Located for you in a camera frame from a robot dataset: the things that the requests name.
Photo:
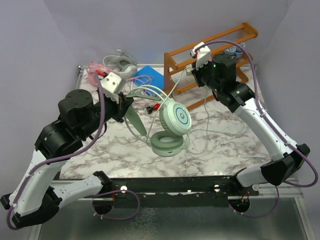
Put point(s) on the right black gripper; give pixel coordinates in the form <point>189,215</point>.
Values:
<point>197,72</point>

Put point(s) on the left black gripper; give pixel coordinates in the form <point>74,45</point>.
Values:
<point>124,102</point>

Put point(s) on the mint green headphones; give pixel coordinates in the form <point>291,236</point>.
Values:
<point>174,117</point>

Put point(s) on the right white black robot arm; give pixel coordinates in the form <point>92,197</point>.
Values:
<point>286,155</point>

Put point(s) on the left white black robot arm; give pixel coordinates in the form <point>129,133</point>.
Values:
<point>35,201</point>

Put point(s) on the pink grey headphones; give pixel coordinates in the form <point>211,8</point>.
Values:
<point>123,65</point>

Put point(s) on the white green red box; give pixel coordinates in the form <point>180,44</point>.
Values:
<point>189,71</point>

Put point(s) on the wooden three-tier rack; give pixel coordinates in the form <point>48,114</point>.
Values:
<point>228,82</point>

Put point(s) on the blue notebook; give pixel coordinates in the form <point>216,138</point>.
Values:
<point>149,76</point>

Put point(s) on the blue white jar left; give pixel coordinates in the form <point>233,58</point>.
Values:
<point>230,51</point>

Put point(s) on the blue white jar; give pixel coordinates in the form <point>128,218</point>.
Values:
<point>238,51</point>
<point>230,51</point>

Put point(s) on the blue white jar right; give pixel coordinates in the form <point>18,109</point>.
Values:
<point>238,51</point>

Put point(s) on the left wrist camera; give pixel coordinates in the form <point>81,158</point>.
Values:
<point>111,86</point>

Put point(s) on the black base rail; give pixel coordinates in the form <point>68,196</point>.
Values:
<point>174,192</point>

